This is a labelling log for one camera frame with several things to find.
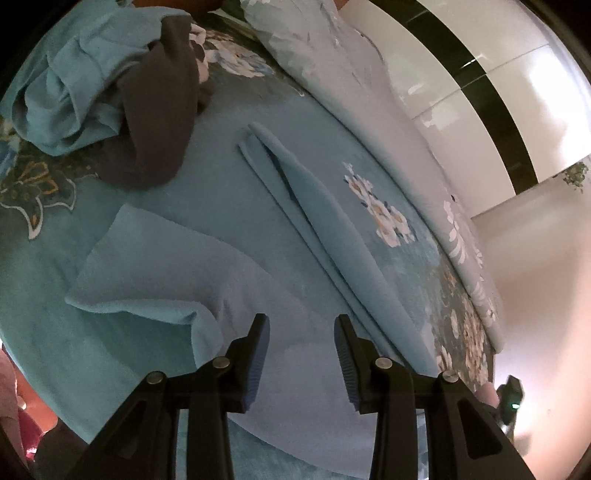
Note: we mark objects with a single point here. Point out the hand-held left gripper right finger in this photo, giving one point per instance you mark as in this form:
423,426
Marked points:
345,364

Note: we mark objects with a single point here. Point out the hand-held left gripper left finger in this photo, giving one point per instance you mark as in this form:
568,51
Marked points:
257,360

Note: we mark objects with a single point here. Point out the light blue pants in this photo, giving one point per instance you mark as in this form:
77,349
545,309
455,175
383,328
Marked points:
286,295

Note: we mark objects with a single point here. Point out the teal floral blanket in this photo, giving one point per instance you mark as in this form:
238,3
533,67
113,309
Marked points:
60,286

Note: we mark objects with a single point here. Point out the dark grey garment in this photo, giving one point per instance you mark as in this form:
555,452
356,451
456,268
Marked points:
157,115

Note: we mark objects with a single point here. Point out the pale blue daisy quilt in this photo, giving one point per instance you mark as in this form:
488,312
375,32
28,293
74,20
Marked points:
369,92

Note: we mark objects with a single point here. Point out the white wardrobe with black stripe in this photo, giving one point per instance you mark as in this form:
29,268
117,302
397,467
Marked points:
485,78

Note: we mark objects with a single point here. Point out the crumpled blue garment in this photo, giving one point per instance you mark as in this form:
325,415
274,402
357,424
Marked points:
69,92

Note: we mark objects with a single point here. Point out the floral wall sticker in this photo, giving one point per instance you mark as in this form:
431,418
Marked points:
577,175

